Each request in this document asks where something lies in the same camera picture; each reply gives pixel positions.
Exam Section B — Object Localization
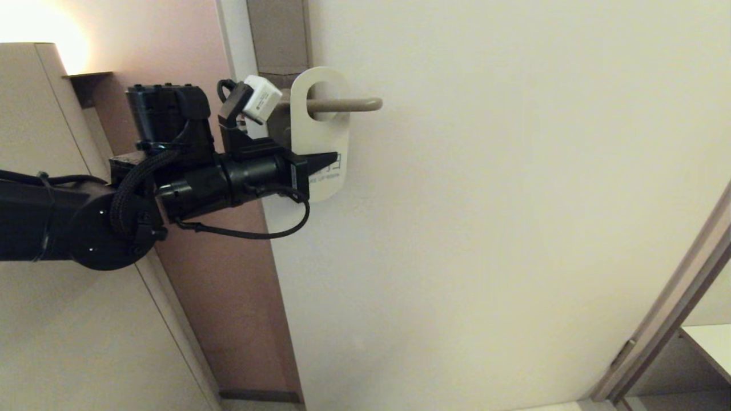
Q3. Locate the blue do-not-disturb door hanger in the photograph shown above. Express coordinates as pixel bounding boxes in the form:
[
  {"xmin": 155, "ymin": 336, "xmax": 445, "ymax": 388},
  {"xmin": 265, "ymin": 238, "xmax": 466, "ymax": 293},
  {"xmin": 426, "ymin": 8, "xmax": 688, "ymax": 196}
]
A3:
[{"xmin": 290, "ymin": 67, "xmax": 350, "ymax": 203}]

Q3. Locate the cream door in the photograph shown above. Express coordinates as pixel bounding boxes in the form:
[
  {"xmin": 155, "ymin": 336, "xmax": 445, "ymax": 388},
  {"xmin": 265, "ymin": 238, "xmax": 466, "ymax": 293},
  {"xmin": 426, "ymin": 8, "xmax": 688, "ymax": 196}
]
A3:
[{"xmin": 216, "ymin": 0, "xmax": 731, "ymax": 409}]

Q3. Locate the pale wardrobe shelf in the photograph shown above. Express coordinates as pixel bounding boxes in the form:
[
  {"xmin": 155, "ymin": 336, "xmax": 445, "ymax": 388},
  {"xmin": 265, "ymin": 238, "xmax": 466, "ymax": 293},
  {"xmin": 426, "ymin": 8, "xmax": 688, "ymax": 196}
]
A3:
[{"xmin": 680, "ymin": 325, "xmax": 731, "ymax": 386}]

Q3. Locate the black left camera bracket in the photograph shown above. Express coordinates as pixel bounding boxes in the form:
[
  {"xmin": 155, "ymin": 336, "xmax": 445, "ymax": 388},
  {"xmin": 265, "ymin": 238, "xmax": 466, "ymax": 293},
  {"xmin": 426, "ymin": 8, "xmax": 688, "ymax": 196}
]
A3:
[{"xmin": 217, "ymin": 80, "xmax": 293, "ymax": 162}]

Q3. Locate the brown door lock plate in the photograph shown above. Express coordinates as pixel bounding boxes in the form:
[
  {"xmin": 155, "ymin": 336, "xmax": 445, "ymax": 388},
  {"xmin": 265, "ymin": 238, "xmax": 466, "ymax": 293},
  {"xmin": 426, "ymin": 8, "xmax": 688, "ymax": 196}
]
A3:
[{"xmin": 247, "ymin": 0, "xmax": 312, "ymax": 150}]

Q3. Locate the beige metal door handle lever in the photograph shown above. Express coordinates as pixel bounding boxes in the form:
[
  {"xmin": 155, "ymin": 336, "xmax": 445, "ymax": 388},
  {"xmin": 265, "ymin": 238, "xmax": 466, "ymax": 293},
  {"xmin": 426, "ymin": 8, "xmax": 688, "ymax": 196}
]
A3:
[{"xmin": 307, "ymin": 98, "xmax": 383, "ymax": 112}]

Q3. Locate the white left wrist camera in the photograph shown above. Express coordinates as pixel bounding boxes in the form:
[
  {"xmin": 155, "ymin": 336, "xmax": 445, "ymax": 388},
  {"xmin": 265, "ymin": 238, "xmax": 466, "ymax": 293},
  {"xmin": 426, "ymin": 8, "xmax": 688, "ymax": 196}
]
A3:
[{"xmin": 242, "ymin": 75, "xmax": 283, "ymax": 125}]

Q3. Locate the dark wall lamp bracket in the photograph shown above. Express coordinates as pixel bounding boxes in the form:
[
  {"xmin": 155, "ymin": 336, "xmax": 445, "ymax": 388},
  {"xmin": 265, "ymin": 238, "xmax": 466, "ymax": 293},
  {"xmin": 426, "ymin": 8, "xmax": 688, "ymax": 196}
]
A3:
[{"xmin": 63, "ymin": 71, "xmax": 114, "ymax": 109}]

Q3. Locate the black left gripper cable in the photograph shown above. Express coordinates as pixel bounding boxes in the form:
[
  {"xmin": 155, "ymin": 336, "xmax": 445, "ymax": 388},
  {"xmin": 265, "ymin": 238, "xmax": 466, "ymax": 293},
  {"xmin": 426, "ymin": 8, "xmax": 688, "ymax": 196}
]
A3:
[{"xmin": 174, "ymin": 184, "xmax": 311, "ymax": 240}]

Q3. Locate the beige cabinet panel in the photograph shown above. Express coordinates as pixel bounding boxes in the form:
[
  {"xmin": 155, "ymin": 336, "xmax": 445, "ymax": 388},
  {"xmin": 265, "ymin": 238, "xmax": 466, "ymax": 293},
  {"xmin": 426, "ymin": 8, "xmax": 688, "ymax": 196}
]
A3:
[{"xmin": 0, "ymin": 43, "xmax": 223, "ymax": 411}]

